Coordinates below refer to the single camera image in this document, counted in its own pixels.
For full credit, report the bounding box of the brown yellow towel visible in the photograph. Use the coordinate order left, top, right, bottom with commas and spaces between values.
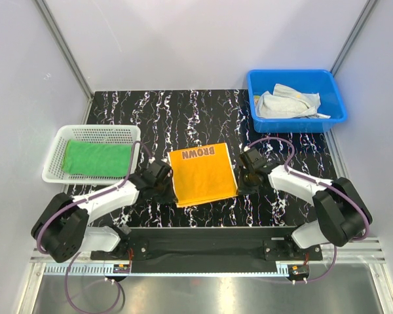
168, 143, 238, 207

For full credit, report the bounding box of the light grey towel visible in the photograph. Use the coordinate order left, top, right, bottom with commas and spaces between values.
253, 84, 331, 119

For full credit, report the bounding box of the green microfiber towel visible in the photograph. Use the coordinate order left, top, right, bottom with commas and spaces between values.
62, 140, 132, 177

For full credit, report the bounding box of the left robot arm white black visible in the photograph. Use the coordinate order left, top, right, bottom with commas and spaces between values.
31, 160, 177, 263

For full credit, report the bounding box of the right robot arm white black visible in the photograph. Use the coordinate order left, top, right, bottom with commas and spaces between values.
238, 147, 373, 260

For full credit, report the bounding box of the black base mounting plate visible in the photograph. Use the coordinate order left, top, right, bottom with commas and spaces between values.
90, 227, 323, 276

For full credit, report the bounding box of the black marble pattern mat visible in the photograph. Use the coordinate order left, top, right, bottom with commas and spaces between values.
84, 90, 337, 228

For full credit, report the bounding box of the left small circuit board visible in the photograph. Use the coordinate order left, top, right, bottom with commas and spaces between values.
113, 264, 131, 273

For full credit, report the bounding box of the small circuit board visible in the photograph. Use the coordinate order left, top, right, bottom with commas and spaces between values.
113, 264, 131, 273
289, 265, 310, 277

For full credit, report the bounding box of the white perforated plastic basket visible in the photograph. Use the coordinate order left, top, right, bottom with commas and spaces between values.
42, 124, 141, 185

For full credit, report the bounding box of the blue plastic bin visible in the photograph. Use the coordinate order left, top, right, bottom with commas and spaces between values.
246, 69, 348, 133

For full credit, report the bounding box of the right small circuit board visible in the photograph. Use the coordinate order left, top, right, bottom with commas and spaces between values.
289, 265, 310, 277

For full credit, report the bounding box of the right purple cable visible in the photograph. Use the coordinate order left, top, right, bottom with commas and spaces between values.
245, 136, 373, 284

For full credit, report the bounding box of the purple cable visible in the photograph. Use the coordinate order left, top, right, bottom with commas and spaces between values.
35, 141, 155, 311
245, 136, 373, 284

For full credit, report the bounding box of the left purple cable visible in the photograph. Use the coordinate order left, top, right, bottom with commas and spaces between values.
35, 141, 155, 311

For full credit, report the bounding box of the aluminium rail front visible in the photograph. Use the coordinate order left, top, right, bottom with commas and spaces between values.
29, 237, 385, 264

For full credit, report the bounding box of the left aluminium frame post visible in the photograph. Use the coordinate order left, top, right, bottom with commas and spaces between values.
33, 0, 94, 99

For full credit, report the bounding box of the aluminium frame post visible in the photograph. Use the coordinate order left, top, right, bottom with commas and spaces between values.
330, 0, 379, 77
33, 0, 94, 99

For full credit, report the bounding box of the right aluminium frame post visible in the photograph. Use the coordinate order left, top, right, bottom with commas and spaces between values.
330, 0, 379, 77

